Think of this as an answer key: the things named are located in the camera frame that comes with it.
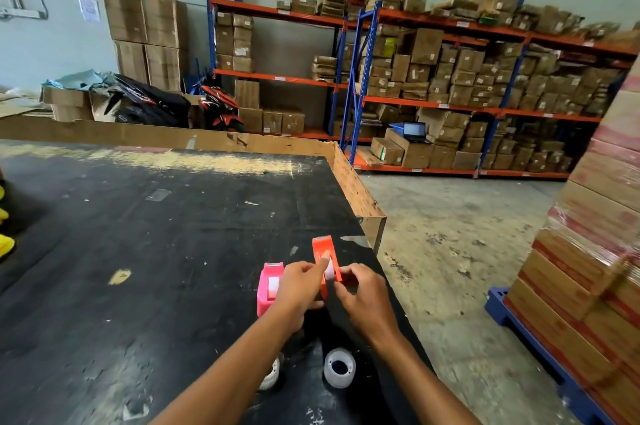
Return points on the open black laptop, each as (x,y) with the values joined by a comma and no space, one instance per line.
(415,131)

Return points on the stack of wrapped red-striped cartons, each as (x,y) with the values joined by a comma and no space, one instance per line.
(590,249)

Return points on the large brown cardboard box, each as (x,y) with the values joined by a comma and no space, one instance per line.
(131,62)
(165,68)
(124,14)
(165,22)

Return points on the teal plastic sheet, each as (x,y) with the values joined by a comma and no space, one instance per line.
(80,79)

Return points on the medium brown cardboard box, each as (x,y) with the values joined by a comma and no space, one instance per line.
(272,122)
(293,123)
(251,120)

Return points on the person's left thumb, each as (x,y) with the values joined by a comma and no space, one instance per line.
(315,304)

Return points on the cardboard boxes on wide rack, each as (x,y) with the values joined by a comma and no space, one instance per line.
(475,84)

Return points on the person's right hand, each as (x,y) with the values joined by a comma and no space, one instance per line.
(370,302)

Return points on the tall brown cardboard box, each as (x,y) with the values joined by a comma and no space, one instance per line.
(247,94)

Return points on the stack of small rack boxes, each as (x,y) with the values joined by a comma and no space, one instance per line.
(234,42)

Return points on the person's left forearm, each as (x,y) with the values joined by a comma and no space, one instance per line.
(235,374)

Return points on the white paper notice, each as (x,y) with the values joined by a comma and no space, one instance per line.
(89,8)

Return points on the person's left hand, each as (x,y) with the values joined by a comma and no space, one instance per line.
(296,292)

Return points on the pink tape dispenser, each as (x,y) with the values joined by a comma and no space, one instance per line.
(265,279)

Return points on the red black motorcycle body panel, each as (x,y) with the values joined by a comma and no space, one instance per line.
(220,107)

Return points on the person's right thumb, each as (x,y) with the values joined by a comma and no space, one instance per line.
(341,293)

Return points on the open low cardboard box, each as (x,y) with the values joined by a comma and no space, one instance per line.
(67,104)

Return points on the orange tape dispenser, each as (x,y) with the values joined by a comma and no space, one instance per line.
(322,247)

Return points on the person's right forearm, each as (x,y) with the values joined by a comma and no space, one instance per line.
(422,384)

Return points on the wide blue orange shelving rack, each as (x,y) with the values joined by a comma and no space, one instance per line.
(450,107)

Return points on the yellow object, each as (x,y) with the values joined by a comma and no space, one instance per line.
(5,244)

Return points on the clear tape roll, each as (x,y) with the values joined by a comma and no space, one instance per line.
(340,378)
(271,375)

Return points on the blue plastic pallet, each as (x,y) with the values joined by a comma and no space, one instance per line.
(530,339)

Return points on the row of boxes atop racks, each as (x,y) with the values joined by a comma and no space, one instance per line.
(400,2)

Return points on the cardboard table edging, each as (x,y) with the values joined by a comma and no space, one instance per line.
(200,139)

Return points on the narrow blue orange shelving rack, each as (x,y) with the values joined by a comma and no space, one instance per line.
(280,13)

